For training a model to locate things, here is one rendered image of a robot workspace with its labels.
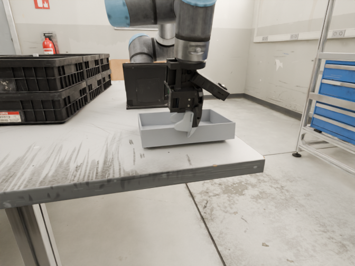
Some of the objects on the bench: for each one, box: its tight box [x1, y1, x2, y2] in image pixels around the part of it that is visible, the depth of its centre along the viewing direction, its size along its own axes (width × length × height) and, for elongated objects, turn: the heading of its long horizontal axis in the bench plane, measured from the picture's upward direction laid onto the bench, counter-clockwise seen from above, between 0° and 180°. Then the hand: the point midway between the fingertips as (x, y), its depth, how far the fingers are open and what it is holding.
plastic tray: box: [138, 109, 236, 148], centre depth 70 cm, size 27×20×5 cm
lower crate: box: [84, 74, 103, 104], centre depth 117 cm, size 40×30×12 cm
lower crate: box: [100, 70, 113, 92], centre depth 145 cm, size 40×30×12 cm
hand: (190, 131), depth 60 cm, fingers closed, pressing on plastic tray
